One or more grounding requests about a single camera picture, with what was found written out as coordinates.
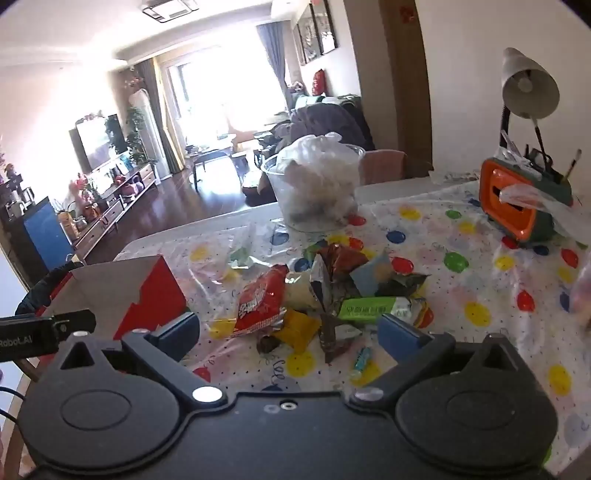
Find green house plant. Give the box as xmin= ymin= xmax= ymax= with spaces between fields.
xmin=124 ymin=105 xmax=149 ymax=164

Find blue cabinet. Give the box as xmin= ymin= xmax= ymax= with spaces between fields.
xmin=22 ymin=196 xmax=75 ymax=274

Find yellow snack packet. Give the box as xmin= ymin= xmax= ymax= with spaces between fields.
xmin=276 ymin=308 xmax=322 ymax=354

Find wooden tv cabinet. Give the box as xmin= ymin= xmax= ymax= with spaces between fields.
xmin=69 ymin=161 xmax=160 ymax=254

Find brown cookie packet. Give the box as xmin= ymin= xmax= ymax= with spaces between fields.
xmin=308 ymin=243 xmax=371 ymax=315

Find coffee table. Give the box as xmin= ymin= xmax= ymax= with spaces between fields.
xmin=191 ymin=147 xmax=232 ymax=191

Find light blue snack packet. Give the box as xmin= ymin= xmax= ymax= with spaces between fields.
xmin=349 ymin=253 xmax=394 ymax=297

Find red snack packet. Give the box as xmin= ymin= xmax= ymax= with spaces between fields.
xmin=233 ymin=264 xmax=290 ymax=339

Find clear wrapped snack packet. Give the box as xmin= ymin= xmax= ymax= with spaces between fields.
xmin=428 ymin=170 xmax=482 ymax=186

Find green snack packet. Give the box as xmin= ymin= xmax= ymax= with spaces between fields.
xmin=336 ymin=296 xmax=413 ymax=325

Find ceiling light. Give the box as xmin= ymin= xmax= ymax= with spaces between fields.
xmin=140 ymin=0 xmax=195 ymax=22

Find grey curtain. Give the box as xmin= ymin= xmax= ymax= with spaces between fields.
xmin=255 ymin=21 xmax=296 ymax=112

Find black cloth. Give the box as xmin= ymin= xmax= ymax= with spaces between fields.
xmin=15 ymin=262 xmax=85 ymax=318

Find wooden chair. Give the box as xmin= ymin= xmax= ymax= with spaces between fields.
xmin=359 ymin=149 xmax=409 ymax=186

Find clear plastic tub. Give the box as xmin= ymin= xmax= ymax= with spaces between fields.
xmin=260 ymin=143 xmax=366 ymax=232

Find television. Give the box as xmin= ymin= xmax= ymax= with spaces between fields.
xmin=68 ymin=113 xmax=129 ymax=175

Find white desk lamp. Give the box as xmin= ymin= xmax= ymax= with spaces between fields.
xmin=499 ymin=46 xmax=562 ymax=149

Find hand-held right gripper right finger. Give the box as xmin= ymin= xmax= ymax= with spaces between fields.
xmin=348 ymin=314 xmax=529 ymax=409

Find red cardboard box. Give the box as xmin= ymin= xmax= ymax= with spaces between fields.
xmin=50 ymin=255 xmax=188 ymax=343

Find grey coat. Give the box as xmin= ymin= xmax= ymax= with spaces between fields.
xmin=276 ymin=103 xmax=376 ymax=154

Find blue candy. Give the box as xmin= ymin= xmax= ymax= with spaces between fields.
xmin=352 ymin=347 xmax=373 ymax=378

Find small brown candy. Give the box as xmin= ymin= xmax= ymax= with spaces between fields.
xmin=255 ymin=333 xmax=283 ymax=355

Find white snack packet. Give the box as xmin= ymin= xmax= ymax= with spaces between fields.
xmin=285 ymin=271 xmax=320 ymax=311

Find small green wrapper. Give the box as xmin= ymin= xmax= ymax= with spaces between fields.
xmin=229 ymin=246 xmax=260 ymax=270

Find framed wall pictures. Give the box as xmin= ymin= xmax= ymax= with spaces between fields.
xmin=294 ymin=0 xmax=339 ymax=66

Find balloon print tablecloth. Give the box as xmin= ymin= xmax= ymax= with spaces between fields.
xmin=112 ymin=179 xmax=591 ymax=468

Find white standing air conditioner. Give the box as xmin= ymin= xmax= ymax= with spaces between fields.
xmin=128 ymin=89 xmax=161 ymax=182

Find white plastic bag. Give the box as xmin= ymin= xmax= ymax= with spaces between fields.
xmin=275 ymin=131 xmax=361 ymax=217

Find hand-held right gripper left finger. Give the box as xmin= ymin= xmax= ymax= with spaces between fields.
xmin=59 ymin=312 xmax=223 ymax=409

